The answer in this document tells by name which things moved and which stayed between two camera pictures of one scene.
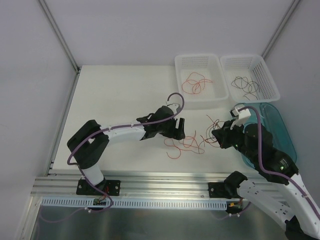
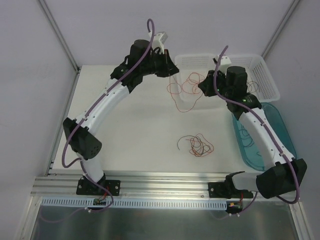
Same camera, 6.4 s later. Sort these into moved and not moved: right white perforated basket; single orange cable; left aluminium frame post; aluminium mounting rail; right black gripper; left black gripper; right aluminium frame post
Moved: right black gripper; left black gripper
Not moved: left aluminium frame post; aluminium mounting rail; right aluminium frame post; right white perforated basket; single orange cable
